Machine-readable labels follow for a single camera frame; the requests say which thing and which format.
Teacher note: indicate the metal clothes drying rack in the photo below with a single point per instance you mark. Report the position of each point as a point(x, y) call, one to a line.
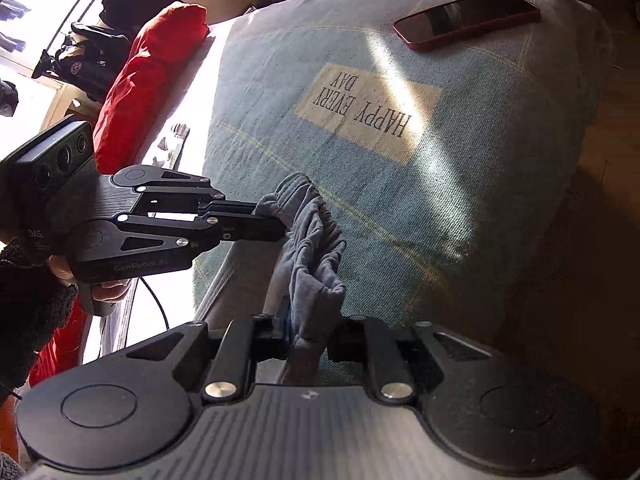
point(75, 13)

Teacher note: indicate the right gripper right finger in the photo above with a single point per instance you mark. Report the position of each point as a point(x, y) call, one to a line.
point(370, 343)

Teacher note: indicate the red duvet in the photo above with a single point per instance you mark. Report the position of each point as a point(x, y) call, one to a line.
point(157, 56)

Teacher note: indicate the dark phone on bed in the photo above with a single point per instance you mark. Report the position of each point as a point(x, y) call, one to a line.
point(462, 20)

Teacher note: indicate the grey sweatpants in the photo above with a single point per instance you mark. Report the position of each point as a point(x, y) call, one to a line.
point(257, 277)

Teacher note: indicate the person's left hand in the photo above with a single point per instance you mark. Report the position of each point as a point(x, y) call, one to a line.
point(109, 292)

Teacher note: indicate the black sleeve left forearm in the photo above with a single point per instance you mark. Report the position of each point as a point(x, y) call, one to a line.
point(36, 299)

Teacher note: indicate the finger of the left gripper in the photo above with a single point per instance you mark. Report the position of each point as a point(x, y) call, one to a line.
point(204, 233)
point(179, 200)

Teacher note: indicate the dark jackets on rack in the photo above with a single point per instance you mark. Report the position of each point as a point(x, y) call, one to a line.
point(91, 56)

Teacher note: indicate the green plaid bed blanket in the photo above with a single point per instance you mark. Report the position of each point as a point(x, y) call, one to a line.
point(443, 168)

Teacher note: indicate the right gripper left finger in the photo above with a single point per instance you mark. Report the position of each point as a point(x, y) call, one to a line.
point(246, 342)

